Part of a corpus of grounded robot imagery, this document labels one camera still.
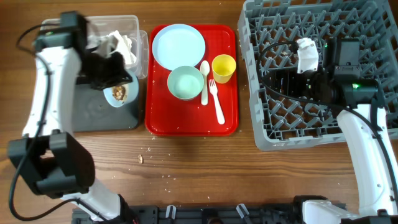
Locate light blue bowl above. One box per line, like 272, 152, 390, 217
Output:
103, 70, 139, 108

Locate white napkin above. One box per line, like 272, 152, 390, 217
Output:
94, 30, 137, 67

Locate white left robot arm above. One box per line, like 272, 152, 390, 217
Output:
7, 11, 137, 223

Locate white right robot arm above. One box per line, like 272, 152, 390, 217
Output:
256, 38, 397, 223

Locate black waste tray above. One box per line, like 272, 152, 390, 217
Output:
72, 77, 139, 132

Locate grey dishwasher rack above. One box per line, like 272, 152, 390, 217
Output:
238, 1, 397, 151

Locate food scraps with rice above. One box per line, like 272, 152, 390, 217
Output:
111, 85, 126, 101

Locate clear plastic bin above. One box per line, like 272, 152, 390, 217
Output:
34, 11, 148, 79

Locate yellow plastic cup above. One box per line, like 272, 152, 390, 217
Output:
211, 54, 236, 84

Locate cream plastic fork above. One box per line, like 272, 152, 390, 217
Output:
208, 79, 225, 124

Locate light blue plate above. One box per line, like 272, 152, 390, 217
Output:
152, 24, 206, 70

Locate green bowl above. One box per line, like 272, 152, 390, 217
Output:
167, 66, 204, 101

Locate cream plastic spoon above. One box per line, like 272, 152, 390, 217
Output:
200, 60, 210, 106

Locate red plastic tray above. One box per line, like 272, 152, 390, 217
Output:
145, 24, 239, 136

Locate brown food crumb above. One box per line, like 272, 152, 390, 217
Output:
138, 154, 144, 164

